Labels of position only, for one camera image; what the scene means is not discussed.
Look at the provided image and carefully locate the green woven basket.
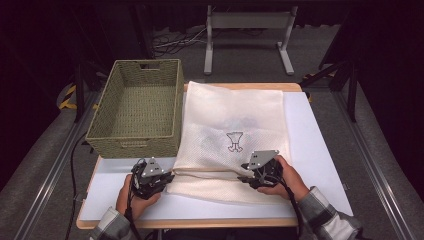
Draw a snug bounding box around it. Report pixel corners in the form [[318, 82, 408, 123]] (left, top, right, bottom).
[[85, 58, 185, 159]]

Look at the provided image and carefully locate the bundle of floor cables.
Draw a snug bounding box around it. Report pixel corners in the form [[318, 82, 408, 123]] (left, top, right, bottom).
[[153, 28, 208, 57]]

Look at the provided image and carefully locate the grey metal desk frame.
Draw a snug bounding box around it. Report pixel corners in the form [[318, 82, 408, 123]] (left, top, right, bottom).
[[203, 4, 299, 76]]

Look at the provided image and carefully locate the person's right hand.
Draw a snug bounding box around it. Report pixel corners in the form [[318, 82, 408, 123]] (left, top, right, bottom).
[[256, 154, 309, 203]]

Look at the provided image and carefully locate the yellow black hazard tape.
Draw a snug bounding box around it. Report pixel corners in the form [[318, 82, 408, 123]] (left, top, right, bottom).
[[59, 84, 99, 111]]

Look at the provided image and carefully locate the left hand-held gripper cable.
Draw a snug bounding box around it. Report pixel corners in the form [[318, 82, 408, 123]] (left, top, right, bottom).
[[124, 196, 144, 240]]

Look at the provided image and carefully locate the hand-held gripper cable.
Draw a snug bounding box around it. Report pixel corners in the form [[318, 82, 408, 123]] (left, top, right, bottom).
[[124, 196, 144, 240], [282, 181, 305, 238]]

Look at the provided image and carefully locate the person's left hand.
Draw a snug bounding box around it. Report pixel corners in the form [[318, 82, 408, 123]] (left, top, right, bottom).
[[115, 173, 161, 219]]

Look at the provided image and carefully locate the metal floor rail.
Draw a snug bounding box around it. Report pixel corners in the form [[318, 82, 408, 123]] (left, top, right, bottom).
[[333, 91, 414, 240], [13, 91, 101, 240]]

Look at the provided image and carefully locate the cream mesh laundry bag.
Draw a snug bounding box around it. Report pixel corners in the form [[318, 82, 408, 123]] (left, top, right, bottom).
[[166, 80, 293, 205]]

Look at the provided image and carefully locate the black floor cable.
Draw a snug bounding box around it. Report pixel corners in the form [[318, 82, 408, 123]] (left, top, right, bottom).
[[64, 133, 89, 238]]

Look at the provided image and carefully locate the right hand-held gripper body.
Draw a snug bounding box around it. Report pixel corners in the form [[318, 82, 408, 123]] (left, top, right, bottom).
[[247, 149, 284, 189]]

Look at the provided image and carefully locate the black metal stand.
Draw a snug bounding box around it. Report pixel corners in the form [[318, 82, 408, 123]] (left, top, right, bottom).
[[299, 59, 359, 123], [73, 59, 111, 123]]

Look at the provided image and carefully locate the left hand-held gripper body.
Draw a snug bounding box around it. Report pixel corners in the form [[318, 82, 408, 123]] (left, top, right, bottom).
[[130, 157, 165, 200]]

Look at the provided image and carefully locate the right hand-held gripper cable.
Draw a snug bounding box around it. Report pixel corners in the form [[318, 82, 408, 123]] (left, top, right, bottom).
[[282, 181, 305, 238]]

